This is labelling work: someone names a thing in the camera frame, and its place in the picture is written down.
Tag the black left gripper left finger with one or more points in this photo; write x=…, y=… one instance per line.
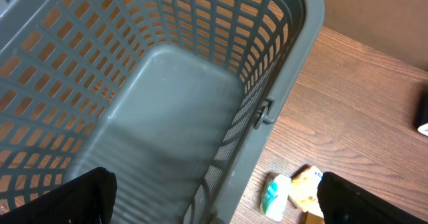
x=90, y=198

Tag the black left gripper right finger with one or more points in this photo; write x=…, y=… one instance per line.
x=343, y=202

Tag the clear brown snack bag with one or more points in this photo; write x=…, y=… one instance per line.
x=314, y=218

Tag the orange small carton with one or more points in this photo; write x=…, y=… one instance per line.
x=304, y=190

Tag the teal white small carton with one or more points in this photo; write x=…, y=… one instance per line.
x=274, y=196

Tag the grey plastic mesh basket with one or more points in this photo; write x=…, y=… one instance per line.
x=177, y=98

